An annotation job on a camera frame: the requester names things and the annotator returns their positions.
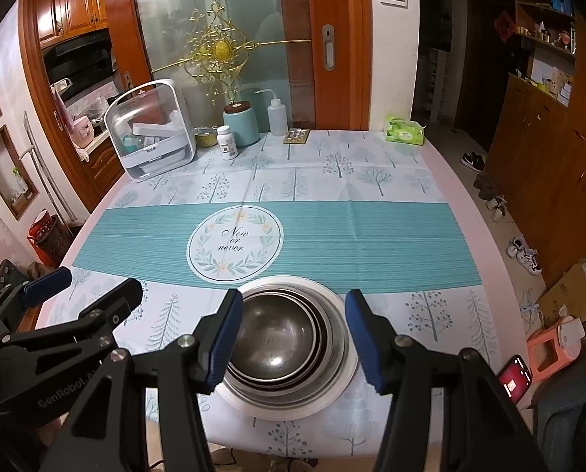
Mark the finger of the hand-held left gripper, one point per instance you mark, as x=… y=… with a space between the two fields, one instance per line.
x=120 y=300
x=47 y=280

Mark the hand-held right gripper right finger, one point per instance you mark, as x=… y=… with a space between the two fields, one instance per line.
x=366 y=339

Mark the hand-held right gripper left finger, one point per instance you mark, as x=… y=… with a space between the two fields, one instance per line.
x=221 y=339

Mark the large plain white plate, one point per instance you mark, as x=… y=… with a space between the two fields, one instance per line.
x=339 y=386

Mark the red basket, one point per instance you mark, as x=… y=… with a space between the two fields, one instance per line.
x=49 y=241

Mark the wooden kitchen base cabinet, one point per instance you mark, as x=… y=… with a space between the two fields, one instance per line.
x=106 y=172

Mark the pink rice cooker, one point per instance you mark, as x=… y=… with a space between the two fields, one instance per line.
x=83 y=132

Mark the smartphone with red screen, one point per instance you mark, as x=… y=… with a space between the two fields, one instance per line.
x=515 y=376

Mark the pink plastic stool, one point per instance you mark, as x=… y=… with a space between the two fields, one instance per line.
x=541 y=349

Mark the white grey sneaker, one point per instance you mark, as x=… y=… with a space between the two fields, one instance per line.
x=516 y=246
x=529 y=261

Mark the yellow glass jar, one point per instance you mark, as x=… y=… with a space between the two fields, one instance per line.
x=205 y=138

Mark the white shoe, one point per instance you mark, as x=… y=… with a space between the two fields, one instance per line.
x=498 y=208

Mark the white pill bottle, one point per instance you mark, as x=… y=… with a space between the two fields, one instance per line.
x=227 y=145

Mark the white clear storage case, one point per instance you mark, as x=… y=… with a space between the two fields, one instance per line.
x=145 y=108

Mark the brown shoes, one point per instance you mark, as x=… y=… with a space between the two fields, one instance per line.
x=487 y=184

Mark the small white device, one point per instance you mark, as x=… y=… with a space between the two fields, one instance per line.
x=571 y=334

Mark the black sneaker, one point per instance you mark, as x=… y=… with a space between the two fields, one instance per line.
x=472 y=161

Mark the cardboard box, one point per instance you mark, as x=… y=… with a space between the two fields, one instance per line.
x=568 y=290

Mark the teal canister with wooden lid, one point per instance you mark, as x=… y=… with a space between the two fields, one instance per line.
x=241 y=128

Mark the green tissue pack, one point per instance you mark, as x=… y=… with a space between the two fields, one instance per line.
x=403 y=132

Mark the dark grey chair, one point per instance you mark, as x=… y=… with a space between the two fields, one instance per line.
x=568 y=413

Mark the small blister pack tray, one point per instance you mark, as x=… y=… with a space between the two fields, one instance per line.
x=296 y=136

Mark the clear squeeze bottle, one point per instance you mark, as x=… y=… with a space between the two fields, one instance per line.
x=276 y=118

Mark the wooden sideboard cabinet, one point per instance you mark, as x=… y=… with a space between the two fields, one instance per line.
x=553 y=167

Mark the white shoe rack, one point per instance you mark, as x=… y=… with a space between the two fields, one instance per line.
x=440 y=83

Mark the gold door ornament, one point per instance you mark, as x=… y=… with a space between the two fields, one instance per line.
x=221 y=49

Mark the dark wooden door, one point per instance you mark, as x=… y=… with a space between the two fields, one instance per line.
x=479 y=88

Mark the wooden frosted glass door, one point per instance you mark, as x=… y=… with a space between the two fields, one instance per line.
x=174 y=24

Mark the red paper door decoration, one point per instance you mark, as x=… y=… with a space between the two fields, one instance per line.
x=504 y=26

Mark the blue box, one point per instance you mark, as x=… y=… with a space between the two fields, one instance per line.
x=563 y=2

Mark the wooden wall frame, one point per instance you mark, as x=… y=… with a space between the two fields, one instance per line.
x=12 y=177

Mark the wooden kitchen wall cabinets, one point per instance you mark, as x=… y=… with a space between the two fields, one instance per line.
x=71 y=7

